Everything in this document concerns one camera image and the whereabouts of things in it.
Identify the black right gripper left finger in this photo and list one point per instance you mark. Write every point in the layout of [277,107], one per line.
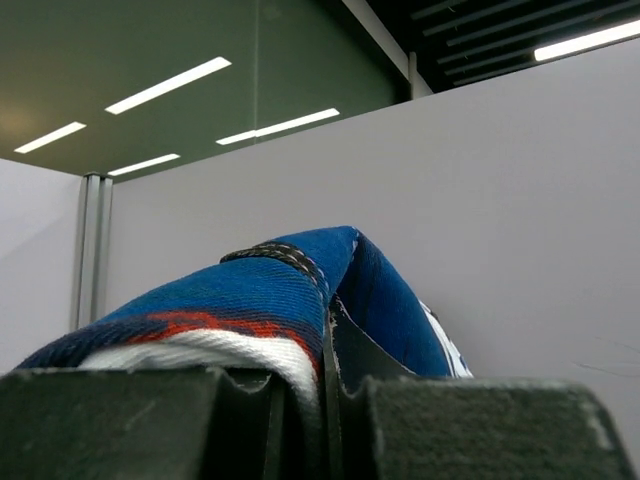
[172,424]

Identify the ceiling light strips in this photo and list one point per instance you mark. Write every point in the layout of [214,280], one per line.
[173,94]

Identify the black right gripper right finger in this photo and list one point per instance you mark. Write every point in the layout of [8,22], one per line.
[385,422]

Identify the blue white patterned trousers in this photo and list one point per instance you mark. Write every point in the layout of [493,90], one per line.
[266,307]

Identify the grey partition corner post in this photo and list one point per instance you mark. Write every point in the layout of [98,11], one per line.
[91,250]

